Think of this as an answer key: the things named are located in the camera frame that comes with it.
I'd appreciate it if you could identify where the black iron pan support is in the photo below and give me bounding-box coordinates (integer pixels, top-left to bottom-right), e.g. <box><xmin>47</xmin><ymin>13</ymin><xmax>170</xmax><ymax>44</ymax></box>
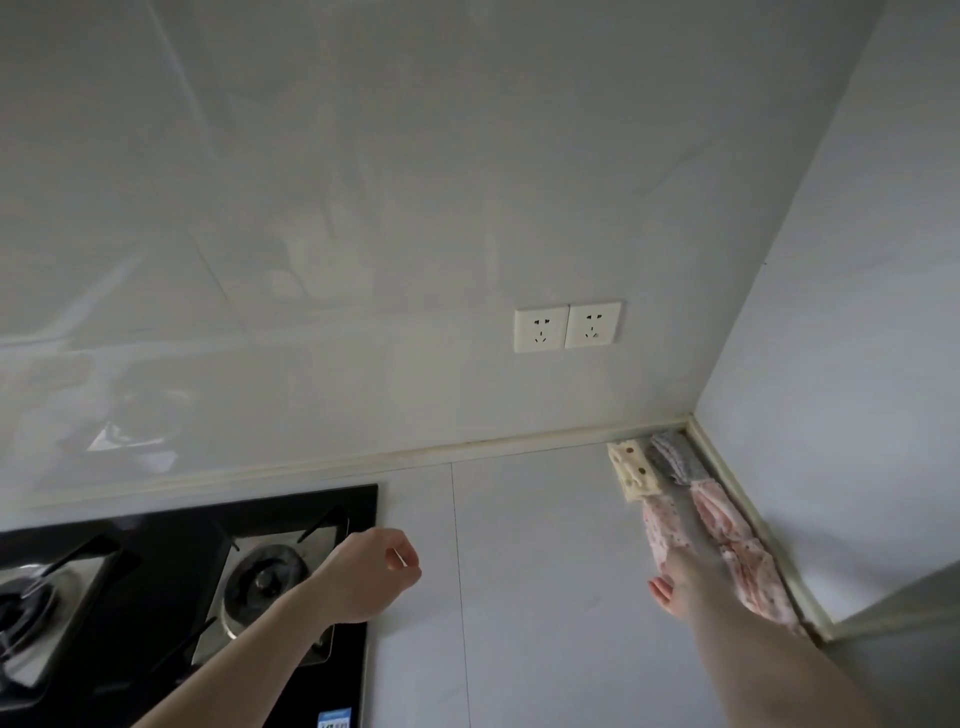
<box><xmin>0</xmin><ymin>532</ymin><xmax>145</xmax><ymax>700</ymax></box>

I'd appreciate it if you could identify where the white wall socket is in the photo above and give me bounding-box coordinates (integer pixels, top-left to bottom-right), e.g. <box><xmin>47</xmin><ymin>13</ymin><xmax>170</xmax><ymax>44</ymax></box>
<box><xmin>513</xmin><ymin>305</ymin><xmax>571</xmax><ymax>354</ymax></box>
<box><xmin>564</xmin><ymin>300</ymin><xmax>624</xmax><ymax>350</ymax></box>

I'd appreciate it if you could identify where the person's left hand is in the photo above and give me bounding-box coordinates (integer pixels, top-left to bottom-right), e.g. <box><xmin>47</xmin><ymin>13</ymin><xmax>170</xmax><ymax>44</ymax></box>
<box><xmin>309</xmin><ymin>527</ymin><xmax>423</xmax><ymax>626</ymax></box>

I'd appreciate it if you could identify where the yellow cheese pattern cloth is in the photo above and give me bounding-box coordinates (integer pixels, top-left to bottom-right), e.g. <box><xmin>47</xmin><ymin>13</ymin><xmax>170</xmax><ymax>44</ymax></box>
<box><xmin>606</xmin><ymin>440</ymin><xmax>666</xmax><ymax>503</ymax></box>

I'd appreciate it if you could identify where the cream counter sealing strip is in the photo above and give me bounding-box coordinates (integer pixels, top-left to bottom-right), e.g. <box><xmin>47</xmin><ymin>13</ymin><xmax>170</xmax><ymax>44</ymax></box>
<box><xmin>0</xmin><ymin>408</ymin><xmax>838</xmax><ymax>643</ymax></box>

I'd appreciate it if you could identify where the black glass gas stove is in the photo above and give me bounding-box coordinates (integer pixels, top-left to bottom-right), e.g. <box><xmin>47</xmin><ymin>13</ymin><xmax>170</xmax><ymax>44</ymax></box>
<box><xmin>0</xmin><ymin>483</ymin><xmax>379</xmax><ymax>728</ymax></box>

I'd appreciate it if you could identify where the grey patterned cloth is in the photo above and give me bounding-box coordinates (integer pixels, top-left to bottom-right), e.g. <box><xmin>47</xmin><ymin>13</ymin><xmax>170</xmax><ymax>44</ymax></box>
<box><xmin>648</xmin><ymin>430</ymin><xmax>711</xmax><ymax>486</ymax></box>

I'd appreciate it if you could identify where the person's right forearm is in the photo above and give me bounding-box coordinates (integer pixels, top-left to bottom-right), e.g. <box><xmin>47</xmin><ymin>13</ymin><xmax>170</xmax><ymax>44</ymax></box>
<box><xmin>677</xmin><ymin>573</ymin><xmax>890</xmax><ymax>728</ymax></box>

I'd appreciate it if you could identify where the person's left forearm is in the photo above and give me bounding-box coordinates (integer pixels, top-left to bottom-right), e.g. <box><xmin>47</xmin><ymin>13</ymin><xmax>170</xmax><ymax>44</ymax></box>
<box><xmin>126</xmin><ymin>577</ymin><xmax>339</xmax><ymax>728</ymax></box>

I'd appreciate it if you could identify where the pink dotted fabric sleeve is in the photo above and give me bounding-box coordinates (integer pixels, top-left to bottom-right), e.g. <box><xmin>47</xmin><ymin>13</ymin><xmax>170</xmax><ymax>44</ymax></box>
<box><xmin>688</xmin><ymin>480</ymin><xmax>810</xmax><ymax>637</ymax></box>
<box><xmin>639</xmin><ymin>495</ymin><xmax>699</xmax><ymax>580</ymax></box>

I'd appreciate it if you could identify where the round metal stove burner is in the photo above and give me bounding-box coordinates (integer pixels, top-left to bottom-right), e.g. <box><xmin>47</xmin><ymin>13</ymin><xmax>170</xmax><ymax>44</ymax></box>
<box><xmin>0</xmin><ymin>576</ymin><xmax>60</xmax><ymax>676</ymax></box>
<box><xmin>221</xmin><ymin>543</ymin><xmax>313</xmax><ymax>640</ymax></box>

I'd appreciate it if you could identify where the person's right hand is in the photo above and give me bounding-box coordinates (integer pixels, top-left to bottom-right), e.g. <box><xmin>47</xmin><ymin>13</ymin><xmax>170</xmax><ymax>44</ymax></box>
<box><xmin>648</xmin><ymin>547</ymin><xmax>708</xmax><ymax>621</ymax></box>

